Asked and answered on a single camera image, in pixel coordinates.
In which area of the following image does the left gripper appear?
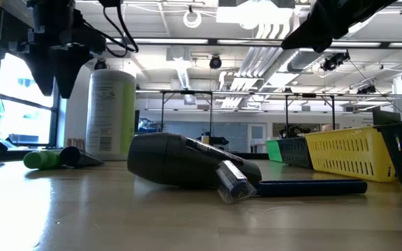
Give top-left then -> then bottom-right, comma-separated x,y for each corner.
8,25 -> 94,100

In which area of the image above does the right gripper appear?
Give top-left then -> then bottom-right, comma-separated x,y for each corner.
280,0 -> 399,54

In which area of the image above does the large glass window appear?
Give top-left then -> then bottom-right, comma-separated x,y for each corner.
0,52 -> 61,148

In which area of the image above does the white green wipes canister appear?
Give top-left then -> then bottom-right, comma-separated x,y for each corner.
84,68 -> 137,162

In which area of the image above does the small brown box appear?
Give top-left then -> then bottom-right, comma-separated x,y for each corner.
66,137 -> 85,150

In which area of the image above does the dark monitor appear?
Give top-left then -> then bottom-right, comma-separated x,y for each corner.
371,109 -> 402,126

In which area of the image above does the ceiling light strip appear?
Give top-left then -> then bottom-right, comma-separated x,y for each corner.
105,36 -> 402,50

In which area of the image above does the small black plastic basket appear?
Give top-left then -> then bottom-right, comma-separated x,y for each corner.
276,136 -> 314,170

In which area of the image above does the green plastic basket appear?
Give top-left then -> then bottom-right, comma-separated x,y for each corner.
265,139 -> 283,163

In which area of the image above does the yellow plastic basket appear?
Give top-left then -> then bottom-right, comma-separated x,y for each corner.
304,125 -> 397,183

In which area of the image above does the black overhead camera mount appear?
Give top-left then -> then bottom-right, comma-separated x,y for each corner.
321,50 -> 351,73

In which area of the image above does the left wrist camera housing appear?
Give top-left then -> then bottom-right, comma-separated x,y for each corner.
64,29 -> 108,50

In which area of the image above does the black background frame rig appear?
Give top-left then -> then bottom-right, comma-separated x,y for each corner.
283,93 -> 337,139
158,89 -> 214,139

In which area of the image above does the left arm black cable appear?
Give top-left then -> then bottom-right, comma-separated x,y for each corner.
98,0 -> 140,59

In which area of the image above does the white hanging cable ring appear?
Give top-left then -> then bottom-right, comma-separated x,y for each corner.
182,9 -> 203,29

